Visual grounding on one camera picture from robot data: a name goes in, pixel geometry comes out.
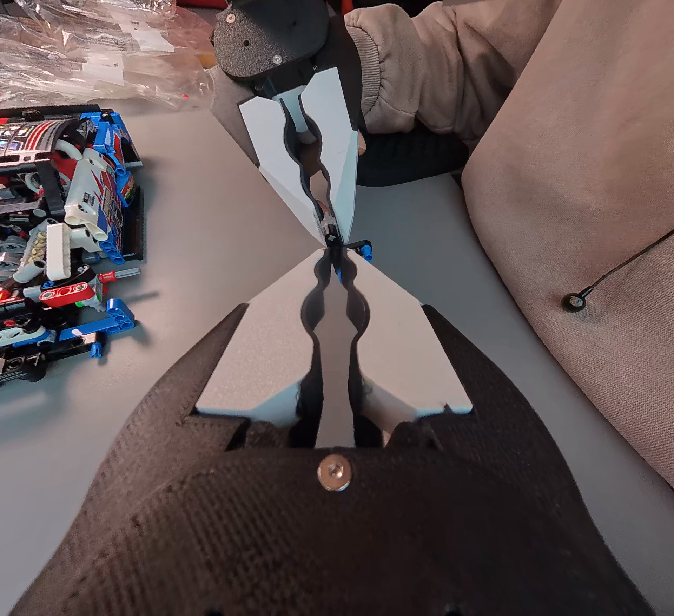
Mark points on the person's right forearm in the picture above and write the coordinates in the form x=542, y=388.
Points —
x=447, y=63

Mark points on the toy brick race car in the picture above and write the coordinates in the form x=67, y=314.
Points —
x=79, y=205

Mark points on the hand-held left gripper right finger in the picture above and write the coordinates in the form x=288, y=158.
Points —
x=416, y=363

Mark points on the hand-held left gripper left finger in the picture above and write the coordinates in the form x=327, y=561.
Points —
x=252, y=363

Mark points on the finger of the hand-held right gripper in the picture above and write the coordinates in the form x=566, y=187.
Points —
x=268, y=142
x=339, y=142

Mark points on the pile of clear plastic bags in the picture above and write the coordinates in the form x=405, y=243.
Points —
x=95, y=47

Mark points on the grey desk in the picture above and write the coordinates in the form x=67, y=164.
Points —
x=210, y=205

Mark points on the person's right hand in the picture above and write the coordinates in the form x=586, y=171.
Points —
x=362, y=144

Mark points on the person's beige hoodie torso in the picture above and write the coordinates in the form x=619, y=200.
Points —
x=605, y=179

